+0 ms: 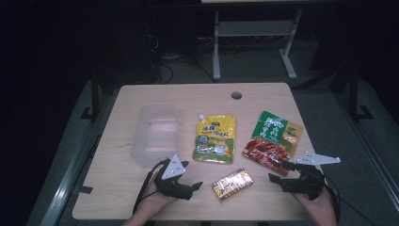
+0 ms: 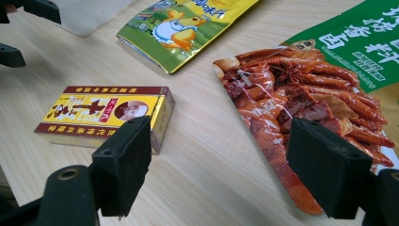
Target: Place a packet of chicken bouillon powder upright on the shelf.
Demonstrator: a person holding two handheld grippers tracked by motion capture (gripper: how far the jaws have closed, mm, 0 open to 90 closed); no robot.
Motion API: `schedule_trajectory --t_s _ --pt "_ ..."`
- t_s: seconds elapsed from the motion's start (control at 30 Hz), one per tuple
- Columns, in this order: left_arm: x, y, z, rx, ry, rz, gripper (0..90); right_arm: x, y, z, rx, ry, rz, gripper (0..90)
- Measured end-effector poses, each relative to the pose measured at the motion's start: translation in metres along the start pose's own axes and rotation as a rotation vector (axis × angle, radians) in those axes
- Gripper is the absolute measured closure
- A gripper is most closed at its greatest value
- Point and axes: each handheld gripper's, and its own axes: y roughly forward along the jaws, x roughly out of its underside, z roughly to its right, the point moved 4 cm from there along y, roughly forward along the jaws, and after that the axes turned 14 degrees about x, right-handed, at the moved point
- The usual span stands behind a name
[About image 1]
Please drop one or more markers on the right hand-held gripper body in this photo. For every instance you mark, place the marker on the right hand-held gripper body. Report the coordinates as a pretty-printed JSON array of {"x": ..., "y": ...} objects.
[{"x": 309, "y": 185}]

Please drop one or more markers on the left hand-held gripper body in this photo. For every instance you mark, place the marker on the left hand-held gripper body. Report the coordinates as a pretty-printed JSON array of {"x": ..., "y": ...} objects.
[{"x": 171, "y": 169}]

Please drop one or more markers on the green and red sauce packet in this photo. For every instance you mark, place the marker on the green and red sauce packet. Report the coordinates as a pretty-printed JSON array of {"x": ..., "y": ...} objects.
[{"x": 273, "y": 141}]

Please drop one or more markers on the gold snack packet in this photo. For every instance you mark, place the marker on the gold snack packet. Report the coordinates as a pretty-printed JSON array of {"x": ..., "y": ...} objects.
[{"x": 232, "y": 184}]

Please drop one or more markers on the clear plastic container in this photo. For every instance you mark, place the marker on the clear plastic container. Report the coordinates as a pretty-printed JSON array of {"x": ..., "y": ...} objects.
[{"x": 156, "y": 135}]

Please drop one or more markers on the yellow spouted sauce pouch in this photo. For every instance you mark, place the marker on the yellow spouted sauce pouch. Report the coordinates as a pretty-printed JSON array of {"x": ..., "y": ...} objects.
[{"x": 215, "y": 138}]

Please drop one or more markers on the person's right hand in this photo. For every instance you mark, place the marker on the person's right hand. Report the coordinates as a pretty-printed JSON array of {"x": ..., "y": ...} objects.
[{"x": 320, "y": 208}]

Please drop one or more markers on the person's left hand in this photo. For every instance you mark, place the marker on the person's left hand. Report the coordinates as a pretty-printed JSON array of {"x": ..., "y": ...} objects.
[{"x": 150, "y": 204}]

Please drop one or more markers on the black tape strip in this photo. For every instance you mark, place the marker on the black tape strip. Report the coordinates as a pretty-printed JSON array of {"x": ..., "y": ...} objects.
[{"x": 84, "y": 190}]

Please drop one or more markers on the black metal stand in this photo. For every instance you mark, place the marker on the black metal stand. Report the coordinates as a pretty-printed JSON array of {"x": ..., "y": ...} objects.
[
  {"x": 94, "y": 97},
  {"x": 354, "y": 94}
]

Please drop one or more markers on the aluminium rail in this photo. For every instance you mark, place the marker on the aluminium rail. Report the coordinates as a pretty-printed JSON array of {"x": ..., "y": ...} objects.
[
  {"x": 72, "y": 169},
  {"x": 370, "y": 150}
]

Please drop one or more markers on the white metal table frame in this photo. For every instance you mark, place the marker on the white metal table frame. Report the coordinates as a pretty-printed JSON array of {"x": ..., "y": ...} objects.
[{"x": 251, "y": 29}]

